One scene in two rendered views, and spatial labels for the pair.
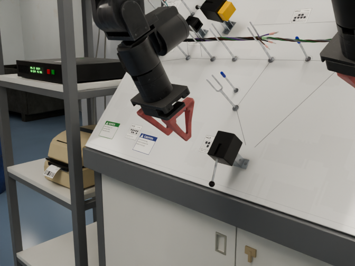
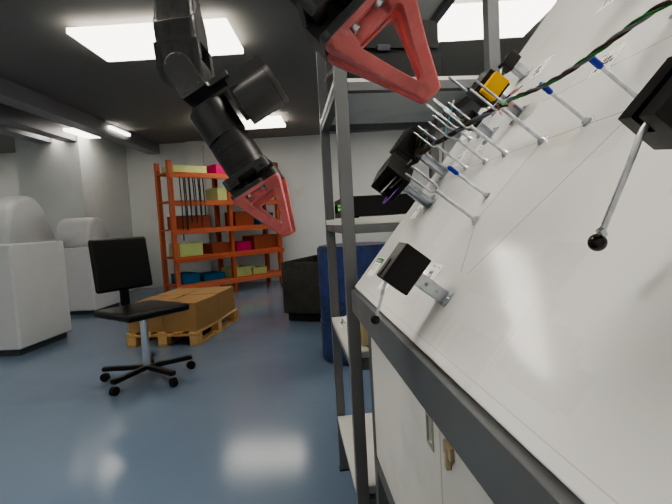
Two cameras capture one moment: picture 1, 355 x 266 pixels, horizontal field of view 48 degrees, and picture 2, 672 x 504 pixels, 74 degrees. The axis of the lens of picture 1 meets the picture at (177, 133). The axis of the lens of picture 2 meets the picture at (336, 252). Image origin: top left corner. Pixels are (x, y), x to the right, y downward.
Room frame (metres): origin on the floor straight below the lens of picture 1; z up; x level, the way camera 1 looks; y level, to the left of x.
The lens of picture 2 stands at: (0.31, -0.45, 1.05)
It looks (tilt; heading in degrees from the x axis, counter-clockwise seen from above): 4 degrees down; 40
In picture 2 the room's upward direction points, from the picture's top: 3 degrees counter-clockwise
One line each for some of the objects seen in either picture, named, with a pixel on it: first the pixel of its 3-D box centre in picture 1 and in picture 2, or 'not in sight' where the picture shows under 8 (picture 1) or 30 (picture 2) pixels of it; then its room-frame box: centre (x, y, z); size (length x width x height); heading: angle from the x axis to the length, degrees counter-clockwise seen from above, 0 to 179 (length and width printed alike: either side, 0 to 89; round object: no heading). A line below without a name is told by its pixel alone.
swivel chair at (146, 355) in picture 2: not in sight; (139, 309); (1.79, 2.65, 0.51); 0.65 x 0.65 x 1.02
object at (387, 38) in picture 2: not in sight; (384, 62); (1.56, 0.36, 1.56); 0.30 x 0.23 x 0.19; 138
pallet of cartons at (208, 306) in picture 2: not in sight; (187, 313); (2.77, 3.68, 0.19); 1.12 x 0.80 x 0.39; 39
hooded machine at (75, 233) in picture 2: not in sight; (86, 264); (2.79, 6.18, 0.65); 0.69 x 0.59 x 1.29; 39
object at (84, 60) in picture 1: (76, 68); (386, 206); (1.59, 0.39, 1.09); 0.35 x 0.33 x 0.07; 46
